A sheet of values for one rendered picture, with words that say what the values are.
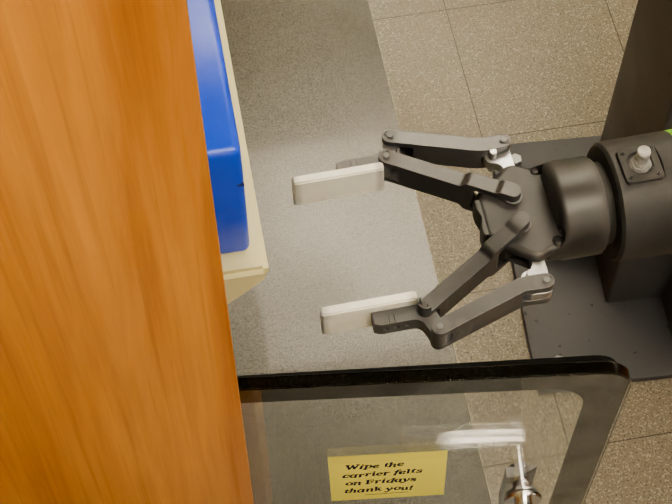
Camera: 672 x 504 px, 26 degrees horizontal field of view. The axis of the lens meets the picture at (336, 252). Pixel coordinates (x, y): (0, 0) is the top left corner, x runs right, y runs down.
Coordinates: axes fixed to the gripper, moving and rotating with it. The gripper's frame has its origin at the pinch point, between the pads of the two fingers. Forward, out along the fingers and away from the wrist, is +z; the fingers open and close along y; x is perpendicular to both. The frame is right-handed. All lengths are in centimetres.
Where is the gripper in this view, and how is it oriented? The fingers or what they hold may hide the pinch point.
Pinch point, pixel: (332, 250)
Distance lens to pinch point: 107.6
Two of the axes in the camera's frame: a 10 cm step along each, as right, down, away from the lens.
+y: 1.9, 8.4, -5.0
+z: -9.8, 1.7, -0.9
